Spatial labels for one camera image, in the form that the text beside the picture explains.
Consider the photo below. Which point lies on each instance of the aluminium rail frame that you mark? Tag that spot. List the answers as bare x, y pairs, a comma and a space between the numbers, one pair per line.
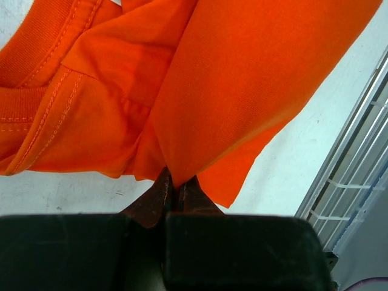
354, 173

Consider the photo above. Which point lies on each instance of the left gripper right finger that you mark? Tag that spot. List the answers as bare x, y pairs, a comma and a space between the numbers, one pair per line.
192, 199

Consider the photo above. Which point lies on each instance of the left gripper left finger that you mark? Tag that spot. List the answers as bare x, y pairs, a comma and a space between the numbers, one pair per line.
149, 208

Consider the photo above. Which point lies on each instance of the orange t shirt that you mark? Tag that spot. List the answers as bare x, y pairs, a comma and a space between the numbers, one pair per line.
199, 87

